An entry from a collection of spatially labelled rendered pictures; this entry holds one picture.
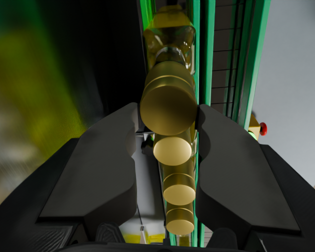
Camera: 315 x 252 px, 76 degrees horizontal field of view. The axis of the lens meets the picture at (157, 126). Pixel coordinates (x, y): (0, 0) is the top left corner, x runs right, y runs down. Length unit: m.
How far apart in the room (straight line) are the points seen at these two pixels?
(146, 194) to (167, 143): 0.52
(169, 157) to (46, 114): 0.12
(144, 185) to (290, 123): 0.49
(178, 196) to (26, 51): 0.19
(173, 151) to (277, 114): 0.56
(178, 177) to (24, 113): 0.15
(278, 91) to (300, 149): 0.24
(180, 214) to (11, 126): 0.19
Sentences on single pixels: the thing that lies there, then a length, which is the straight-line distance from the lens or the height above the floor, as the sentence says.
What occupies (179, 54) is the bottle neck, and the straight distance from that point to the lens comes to 0.19.
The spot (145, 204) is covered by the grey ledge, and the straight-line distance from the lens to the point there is 0.73.
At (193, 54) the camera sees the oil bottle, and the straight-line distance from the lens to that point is 0.22.
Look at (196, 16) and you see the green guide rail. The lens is 0.33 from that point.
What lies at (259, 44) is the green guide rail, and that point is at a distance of 0.36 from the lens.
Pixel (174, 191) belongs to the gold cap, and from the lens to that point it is 0.21.
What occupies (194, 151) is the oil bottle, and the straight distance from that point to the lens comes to 0.27.
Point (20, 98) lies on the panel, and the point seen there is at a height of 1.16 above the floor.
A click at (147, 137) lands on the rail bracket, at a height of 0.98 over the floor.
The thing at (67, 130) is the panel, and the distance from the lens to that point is 0.25.
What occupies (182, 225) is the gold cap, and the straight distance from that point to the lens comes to 0.26.
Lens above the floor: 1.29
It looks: 56 degrees down
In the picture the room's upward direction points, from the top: 174 degrees counter-clockwise
